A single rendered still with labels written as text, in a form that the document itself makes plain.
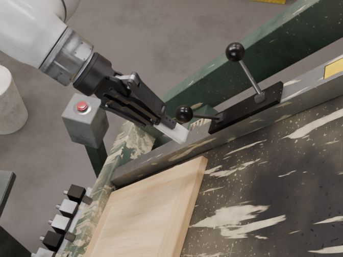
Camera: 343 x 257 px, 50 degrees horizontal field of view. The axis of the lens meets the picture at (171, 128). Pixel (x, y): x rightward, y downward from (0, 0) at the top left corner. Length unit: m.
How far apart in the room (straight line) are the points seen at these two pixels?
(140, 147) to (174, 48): 1.68
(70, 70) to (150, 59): 2.24
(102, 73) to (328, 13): 0.49
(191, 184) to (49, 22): 0.45
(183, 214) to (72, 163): 1.65
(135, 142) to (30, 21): 0.81
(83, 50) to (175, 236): 0.41
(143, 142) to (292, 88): 0.78
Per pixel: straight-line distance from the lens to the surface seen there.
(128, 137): 1.35
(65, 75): 0.65
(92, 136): 1.45
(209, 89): 1.09
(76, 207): 1.42
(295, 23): 0.89
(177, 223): 0.81
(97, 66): 0.65
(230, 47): 0.73
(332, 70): 0.67
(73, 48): 0.64
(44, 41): 0.63
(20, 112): 2.58
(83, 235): 1.21
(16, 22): 0.63
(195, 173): 0.84
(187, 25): 3.14
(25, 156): 2.51
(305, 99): 0.70
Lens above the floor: 2.03
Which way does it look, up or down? 56 degrees down
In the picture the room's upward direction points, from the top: straight up
